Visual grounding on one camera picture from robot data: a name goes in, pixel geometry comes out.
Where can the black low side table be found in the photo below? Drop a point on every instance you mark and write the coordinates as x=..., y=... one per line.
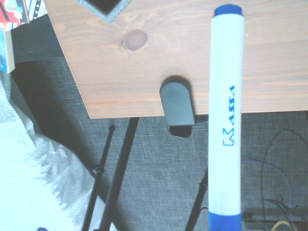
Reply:
x=36, y=41

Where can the grey felt pen holder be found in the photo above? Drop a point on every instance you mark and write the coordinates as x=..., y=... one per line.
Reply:
x=113, y=13

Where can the black tripod stand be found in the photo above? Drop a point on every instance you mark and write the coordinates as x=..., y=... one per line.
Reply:
x=120, y=168

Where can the colourful magazine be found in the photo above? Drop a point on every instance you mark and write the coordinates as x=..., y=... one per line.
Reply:
x=21, y=10

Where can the white marker blue cap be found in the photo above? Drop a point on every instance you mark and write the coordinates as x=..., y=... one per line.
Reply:
x=226, y=108

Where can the white bubble wrap sheet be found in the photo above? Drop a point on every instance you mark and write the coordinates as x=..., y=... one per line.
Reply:
x=29, y=180

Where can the black desk clamp hook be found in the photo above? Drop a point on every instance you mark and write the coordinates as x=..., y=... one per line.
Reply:
x=176, y=103

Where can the stack of books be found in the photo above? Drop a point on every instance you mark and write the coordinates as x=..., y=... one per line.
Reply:
x=6, y=53

